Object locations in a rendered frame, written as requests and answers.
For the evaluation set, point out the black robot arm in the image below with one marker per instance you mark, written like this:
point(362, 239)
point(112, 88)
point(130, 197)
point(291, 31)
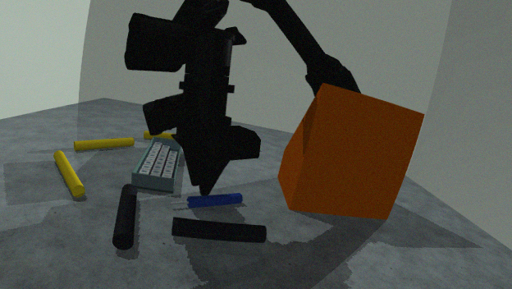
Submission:
point(190, 38)

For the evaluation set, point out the black cylinder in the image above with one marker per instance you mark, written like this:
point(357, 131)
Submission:
point(222, 231)
point(123, 236)

